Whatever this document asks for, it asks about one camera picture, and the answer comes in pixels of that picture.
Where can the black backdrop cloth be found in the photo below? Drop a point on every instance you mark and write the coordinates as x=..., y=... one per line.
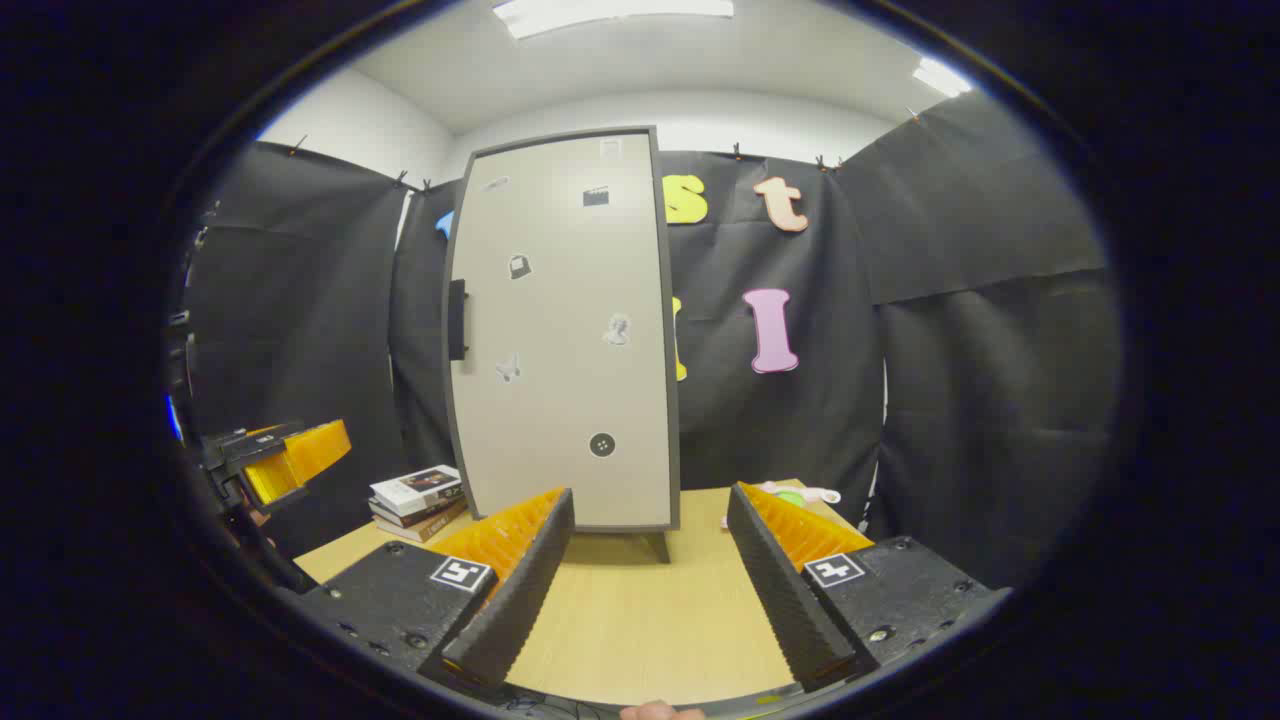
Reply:
x=960, y=400

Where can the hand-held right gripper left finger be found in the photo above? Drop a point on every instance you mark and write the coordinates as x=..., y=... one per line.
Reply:
x=520, y=590

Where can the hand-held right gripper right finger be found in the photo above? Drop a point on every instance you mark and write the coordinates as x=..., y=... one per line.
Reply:
x=775, y=580

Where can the brown book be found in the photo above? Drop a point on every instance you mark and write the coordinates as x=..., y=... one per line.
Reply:
x=425, y=528

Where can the grey cabinet door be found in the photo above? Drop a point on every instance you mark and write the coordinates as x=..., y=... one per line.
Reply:
x=570, y=330

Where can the small ceiling light panel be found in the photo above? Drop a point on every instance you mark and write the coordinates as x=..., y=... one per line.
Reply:
x=940, y=78

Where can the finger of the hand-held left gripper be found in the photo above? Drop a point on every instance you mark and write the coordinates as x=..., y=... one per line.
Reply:
x=300, y=455

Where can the pink and green plush toy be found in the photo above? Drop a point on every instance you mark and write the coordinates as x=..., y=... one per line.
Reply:
x=790, y=497

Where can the dark book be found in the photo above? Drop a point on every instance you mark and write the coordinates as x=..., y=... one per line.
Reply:
x=405, y=518

